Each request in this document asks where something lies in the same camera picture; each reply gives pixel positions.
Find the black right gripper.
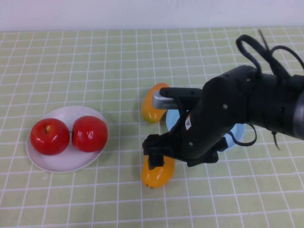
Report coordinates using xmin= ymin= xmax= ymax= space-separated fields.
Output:
xmin=142 ymin=99 xmax=238 ymax=171

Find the yellow-orange mango with green tip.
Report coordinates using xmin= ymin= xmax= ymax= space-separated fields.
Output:
xmin=141 ymin=154 xmax=176 ymax=190

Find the orange mango with reddish blush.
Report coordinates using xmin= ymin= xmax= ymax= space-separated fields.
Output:
xmin=141 ymin=82 xmax=171 ymax=124

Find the red apple with sideways stem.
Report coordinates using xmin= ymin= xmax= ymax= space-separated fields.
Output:
xmin=71 ymin=115 xmax=109 ymax=153

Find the light blue round plate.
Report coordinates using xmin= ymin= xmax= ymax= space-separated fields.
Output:
xmin=165 ymin=108 xmax=246 ymax=155

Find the white round plate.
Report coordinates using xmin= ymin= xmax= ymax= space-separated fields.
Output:
xmin=26 ymin=105 xmax=110 ymax=173

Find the green checked tablecloth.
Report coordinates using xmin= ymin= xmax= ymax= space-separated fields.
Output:
xmin=0 ymin=26 xmax=304 ymax=228

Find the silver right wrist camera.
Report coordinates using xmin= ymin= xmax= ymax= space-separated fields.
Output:
xmin=152 ymin=87 xmax=202 ymax=110

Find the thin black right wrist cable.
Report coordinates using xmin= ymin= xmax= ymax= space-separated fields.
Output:
xmin=227 ymin=123 xmax=257 ymax=147

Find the black looped right arm cable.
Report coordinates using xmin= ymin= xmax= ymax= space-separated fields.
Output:
xmin=236 ymin=35 xmax=304 ymax=80

